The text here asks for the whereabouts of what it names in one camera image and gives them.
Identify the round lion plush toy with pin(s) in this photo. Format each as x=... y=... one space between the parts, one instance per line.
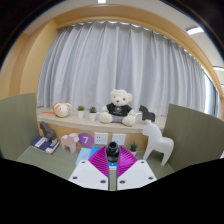
x=62 y=110

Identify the green desk divider panel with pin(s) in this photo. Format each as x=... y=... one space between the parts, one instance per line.
x=196 y=140
x=18 y=126

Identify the beige window ledge shelf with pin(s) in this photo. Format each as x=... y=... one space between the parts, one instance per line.
x=76 y=123

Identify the small potted plant white pot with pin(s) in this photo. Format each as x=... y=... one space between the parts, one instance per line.
x=92 y=115
x=80 y=112
x=133 y=149

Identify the light grey curtain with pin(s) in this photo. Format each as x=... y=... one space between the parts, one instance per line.
x=133 y=60

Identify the white wall socket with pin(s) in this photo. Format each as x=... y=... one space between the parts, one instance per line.
x=101 y=138
x=119 y=139

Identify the ceiling lights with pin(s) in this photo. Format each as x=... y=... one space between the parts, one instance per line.
x=195 y=30

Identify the small black charger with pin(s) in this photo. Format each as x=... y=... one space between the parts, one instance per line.
x=112 y=151

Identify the large white horse figurine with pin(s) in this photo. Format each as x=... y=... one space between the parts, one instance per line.
x=156 y=140

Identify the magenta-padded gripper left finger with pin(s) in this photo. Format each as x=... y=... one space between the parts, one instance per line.
x=87 y=173

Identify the light blue book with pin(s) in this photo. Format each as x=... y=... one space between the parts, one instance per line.
x=82 y=156

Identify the black horse figurine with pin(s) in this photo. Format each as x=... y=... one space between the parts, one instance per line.
x=146 y=115

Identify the cream teddy bear black shirt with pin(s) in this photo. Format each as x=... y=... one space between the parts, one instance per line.
x=117 y=110

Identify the dark blue book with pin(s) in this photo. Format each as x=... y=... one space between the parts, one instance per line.
x=41 y=144

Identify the pink horse figurine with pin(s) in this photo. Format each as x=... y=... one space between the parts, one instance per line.
x=70 y=140

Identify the grey horse figurine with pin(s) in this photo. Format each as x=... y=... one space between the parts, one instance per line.
x=48 y=132

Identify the purple round number sign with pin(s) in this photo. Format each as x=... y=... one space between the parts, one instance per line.
x=86 y=140

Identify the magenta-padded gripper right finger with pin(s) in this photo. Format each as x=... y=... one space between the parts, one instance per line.
x=138 y=173

